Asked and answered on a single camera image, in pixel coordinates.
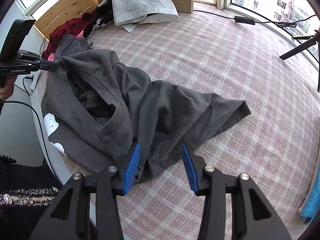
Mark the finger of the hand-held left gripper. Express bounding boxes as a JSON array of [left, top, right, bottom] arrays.
[[17, 51, 56, 65], [15, 61, 58, 72]]

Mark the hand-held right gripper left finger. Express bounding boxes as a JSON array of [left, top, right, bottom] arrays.
[[29, 142, 142, 240]]

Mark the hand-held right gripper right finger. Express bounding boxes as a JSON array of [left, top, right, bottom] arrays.
[[182, 144, 292, 240]]

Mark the grey daisy print t-shirt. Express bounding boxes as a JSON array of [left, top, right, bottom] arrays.
[[41, 34, 252, 183]]

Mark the person's left hand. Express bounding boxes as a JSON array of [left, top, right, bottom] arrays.
[[0, 80, 14, 101]]

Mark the pink garment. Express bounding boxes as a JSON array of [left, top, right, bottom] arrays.
[[47, 31, 84, 62]]

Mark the dark red garment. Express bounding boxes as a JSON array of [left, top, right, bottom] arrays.
[[41, 12, 100, 60]]

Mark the pine plank panel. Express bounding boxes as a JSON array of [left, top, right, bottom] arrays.
[[34, 0, 99, 38]]

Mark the black garment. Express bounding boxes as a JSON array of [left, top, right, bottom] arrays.
[[85, 0, 116, 37]]

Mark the pink plaid bed sheet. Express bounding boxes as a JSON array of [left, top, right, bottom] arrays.
[[30, 2, 320, 240]]

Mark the person's black tweed jacket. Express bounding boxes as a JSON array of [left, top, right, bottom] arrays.
[[0, 154, 63, 240]]

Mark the white garment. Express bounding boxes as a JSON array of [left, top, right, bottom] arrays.
[[110, 0, 179, 32]]

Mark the blue striped cloth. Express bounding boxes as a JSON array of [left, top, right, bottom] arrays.
[[299, 197, 317, 225]]

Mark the black tripod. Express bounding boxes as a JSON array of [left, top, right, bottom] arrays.
[[279, 26, 320, 92]]

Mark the black power adapter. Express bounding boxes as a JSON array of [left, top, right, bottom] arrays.
[[234, 16, 256, 26]]

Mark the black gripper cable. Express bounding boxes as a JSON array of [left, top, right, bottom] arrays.
[[0, 101, 62, 180]]

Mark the black ring light cable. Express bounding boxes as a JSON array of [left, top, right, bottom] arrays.
[[194, 0, 318, 37]]

